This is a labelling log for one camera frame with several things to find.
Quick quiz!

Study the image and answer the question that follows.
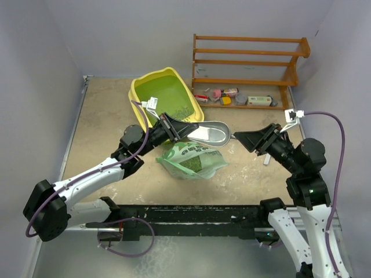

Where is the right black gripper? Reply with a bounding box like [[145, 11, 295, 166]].
[[234, 122, 301, 174]]

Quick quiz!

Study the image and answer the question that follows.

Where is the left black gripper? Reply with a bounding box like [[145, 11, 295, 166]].
[[137, 112, 198, 157]]

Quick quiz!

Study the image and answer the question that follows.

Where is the green cat litter bag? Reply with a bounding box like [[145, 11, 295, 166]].
[[156, 141, 228, 180]]

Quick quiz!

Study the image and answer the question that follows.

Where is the silver metal scoop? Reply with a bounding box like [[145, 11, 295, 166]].
[[187, 121, 237, 147]]

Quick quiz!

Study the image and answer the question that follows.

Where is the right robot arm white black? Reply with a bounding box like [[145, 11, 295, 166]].
[[233, 124, 350, 277]]

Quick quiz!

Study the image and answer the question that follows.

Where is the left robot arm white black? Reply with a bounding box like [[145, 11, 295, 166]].
[[23, 113, 199, 242]]

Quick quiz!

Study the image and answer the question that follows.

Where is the yellow green litter box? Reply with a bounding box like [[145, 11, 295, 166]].
[[128, 67, 205, 128]]

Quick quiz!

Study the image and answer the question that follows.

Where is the red white small box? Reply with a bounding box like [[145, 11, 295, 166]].
[[194, 95, 209, 103]]

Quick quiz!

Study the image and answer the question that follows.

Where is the white green long box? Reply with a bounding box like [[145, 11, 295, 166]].
[[246, 96, 272, 107]]

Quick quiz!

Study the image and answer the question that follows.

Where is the grey small object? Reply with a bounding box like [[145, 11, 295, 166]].
[[268, 96, 278, 107]]

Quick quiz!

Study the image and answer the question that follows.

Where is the grey round container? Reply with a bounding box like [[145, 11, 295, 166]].
[[235, 93, 248, 106]]

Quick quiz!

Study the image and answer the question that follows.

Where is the yellow grey sponge block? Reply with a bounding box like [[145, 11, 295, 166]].
[[220, 97, 231, 105]]

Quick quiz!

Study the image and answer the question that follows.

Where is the pink tape roll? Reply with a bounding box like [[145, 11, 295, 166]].
[[213, 89, 221, 98]]

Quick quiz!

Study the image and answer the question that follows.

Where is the pink patterned tube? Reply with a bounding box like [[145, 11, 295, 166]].
[[221, 88, 239, 97]]

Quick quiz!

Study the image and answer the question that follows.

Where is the wooden three-tier rack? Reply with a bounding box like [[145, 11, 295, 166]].
[[191, 34, 311, 110]]

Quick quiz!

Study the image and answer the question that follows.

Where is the white plastic bracket piece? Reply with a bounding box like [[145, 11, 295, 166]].
[[263, 153, 271, 166]]

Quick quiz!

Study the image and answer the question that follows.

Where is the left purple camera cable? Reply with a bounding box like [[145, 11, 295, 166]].
[[25, 100, 150, 238]]

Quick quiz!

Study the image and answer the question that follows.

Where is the purple camera cable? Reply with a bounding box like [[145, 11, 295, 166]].
[[303, 111, 346, 278], [25, 100, 150, 238]]

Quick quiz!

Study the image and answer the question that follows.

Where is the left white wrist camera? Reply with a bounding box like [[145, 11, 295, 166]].
[[141, 97, 159, 119]]

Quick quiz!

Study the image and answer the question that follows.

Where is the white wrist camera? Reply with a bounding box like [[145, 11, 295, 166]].
[[280, 109, 304, 133], [141, 97, 159, 119]]

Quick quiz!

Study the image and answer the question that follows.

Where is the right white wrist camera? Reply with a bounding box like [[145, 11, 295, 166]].
[[280, 109, 304, 133]]

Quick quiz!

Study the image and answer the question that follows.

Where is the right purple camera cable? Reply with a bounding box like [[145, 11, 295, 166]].
[[303, 111, 346, 278]]

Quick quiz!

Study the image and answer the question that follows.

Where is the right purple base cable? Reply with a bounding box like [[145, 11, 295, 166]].
[[259, 237, 283, 250]]

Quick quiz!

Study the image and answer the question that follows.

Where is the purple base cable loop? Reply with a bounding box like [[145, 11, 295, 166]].
[[97, 217, 155, 258]]

